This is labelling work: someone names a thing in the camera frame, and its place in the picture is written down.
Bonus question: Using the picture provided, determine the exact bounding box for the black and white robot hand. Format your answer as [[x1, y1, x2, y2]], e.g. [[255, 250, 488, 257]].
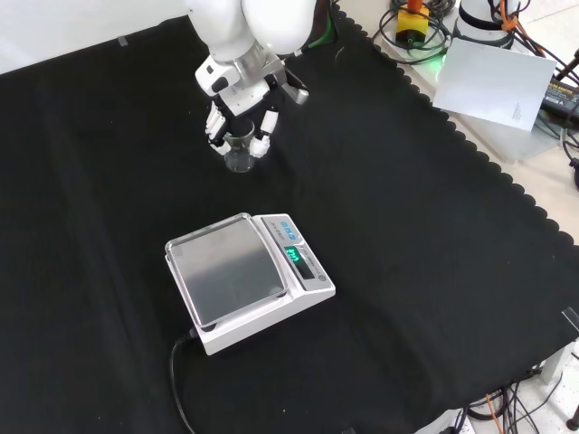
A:
[[195, 56, 310, 159]]

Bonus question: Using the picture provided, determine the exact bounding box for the small clear glass beaker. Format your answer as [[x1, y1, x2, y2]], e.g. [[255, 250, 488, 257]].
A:
[[223, 125, 256, 174]]

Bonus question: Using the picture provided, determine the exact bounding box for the white electronic balance steel pan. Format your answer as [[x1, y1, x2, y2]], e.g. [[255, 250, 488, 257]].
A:
[[164, 212, 337, 357]]

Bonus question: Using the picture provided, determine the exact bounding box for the black bench cloth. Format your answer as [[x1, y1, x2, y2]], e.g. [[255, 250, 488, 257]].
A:
[[0, 7, 579, 434]]

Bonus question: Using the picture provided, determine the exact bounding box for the yellow stop button box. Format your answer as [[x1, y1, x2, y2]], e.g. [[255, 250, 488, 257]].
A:
[[395, 0, 431, 46]]

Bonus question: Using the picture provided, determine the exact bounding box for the pale grey board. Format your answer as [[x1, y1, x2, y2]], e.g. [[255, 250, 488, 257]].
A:
[[432, 36, 558, 133]]

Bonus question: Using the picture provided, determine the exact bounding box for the black power adapter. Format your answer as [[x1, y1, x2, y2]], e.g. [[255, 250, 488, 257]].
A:
[[538, 77, 579, 118]]

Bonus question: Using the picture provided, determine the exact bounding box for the green cable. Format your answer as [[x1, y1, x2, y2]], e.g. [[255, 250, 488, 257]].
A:
[[293, 27, 338, 58]]

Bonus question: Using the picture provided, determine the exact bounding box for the black balance power cable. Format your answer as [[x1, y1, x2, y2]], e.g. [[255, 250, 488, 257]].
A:
[[169, 330, 199, 434]]

